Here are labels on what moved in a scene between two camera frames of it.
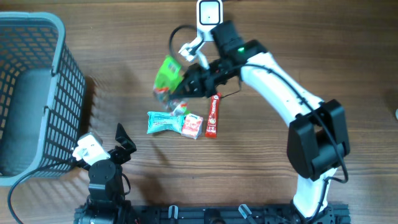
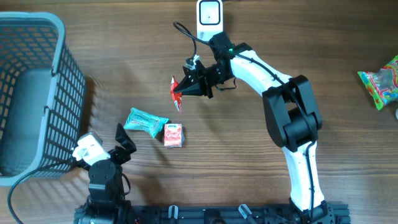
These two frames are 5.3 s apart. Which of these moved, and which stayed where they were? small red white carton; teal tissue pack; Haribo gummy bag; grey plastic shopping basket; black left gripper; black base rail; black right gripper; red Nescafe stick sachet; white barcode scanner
Moved: red Nescafe stick sachet; Haribo gummy bag; teal tissue pack; small red white carton
Stayed: white barcode scanner; black right gripper; grey plastic shopping basket; black base rail; black left gripper
